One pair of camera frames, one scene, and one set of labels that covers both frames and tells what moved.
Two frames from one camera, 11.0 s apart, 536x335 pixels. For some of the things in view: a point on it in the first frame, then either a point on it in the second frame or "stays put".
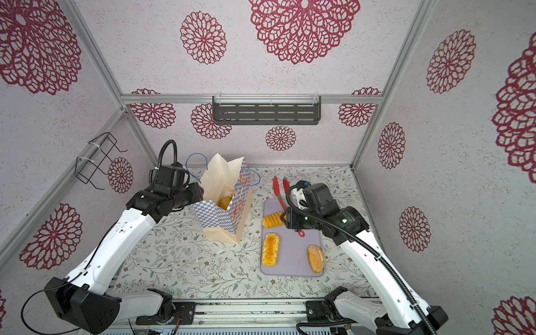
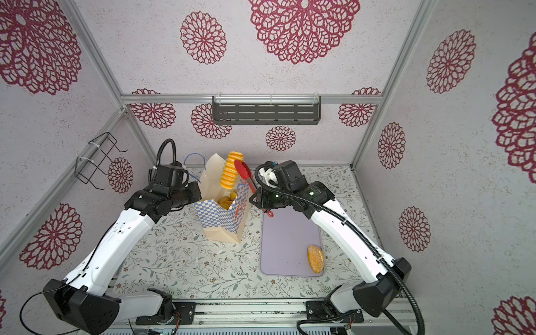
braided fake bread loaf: (273, 220) → (229, 172)
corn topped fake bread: (271, 250) → (225, 202)
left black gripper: (197, 195) stays put
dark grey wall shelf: (266, 109) stays put
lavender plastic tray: (293, 246) stays put
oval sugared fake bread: (316, 258) stays put
